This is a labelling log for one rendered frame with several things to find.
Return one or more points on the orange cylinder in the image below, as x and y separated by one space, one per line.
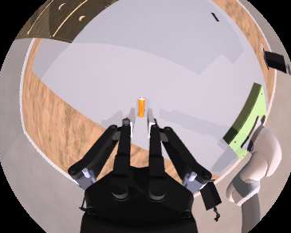
141 106

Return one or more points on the small wooden chest of drawers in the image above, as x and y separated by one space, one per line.
52 37

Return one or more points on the brown wooden drawer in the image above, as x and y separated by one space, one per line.
52 16
109 1
28 23
74 22

